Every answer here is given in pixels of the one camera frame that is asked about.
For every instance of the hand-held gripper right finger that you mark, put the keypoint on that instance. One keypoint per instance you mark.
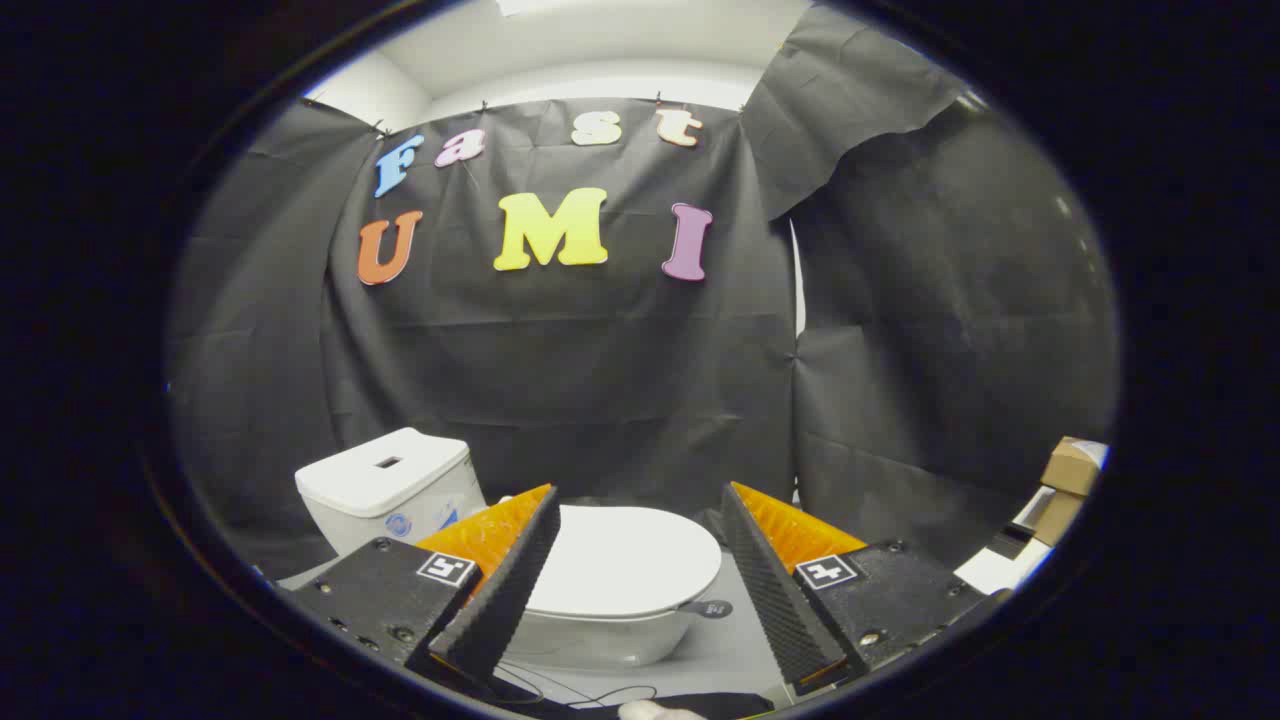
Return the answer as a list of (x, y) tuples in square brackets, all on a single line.
[(775, 600)]

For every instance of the brown cardboard box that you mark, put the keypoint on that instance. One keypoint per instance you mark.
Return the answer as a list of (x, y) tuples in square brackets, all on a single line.
[(1058, 515), (1072, 465)]

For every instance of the white flat board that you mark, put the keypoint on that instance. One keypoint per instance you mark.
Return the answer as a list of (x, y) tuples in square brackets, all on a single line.
[(995, 572)]

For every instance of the white toilet bowl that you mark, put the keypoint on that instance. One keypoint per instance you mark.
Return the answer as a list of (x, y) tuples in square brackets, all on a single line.
[(600, 640)]

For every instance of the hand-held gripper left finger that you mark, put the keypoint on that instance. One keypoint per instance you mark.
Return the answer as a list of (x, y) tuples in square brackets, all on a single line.
[(505, 590)]

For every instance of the white toilet lid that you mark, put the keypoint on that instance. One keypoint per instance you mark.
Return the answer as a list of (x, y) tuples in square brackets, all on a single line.
[(620, 560)]

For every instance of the white toilet tank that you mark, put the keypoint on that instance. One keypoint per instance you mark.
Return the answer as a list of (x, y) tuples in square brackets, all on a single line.
[(380, 480)]

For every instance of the black backdrop cloth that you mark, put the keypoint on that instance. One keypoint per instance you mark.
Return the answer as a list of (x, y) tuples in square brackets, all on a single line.
[(600, 370)]

